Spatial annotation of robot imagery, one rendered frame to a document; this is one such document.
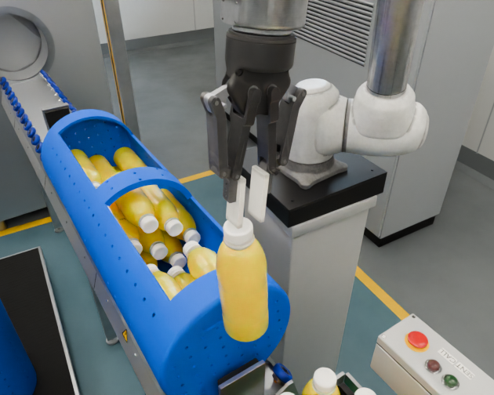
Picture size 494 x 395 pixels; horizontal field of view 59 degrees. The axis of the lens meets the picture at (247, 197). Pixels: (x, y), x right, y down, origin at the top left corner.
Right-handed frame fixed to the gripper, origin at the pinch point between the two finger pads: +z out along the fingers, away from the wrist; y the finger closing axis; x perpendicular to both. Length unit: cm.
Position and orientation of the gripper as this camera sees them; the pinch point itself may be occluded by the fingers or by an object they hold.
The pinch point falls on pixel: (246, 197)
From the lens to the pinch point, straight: 56.1
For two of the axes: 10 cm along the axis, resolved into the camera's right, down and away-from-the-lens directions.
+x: 5.5, 4.3, -7.2
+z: -0.8, 8.8, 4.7
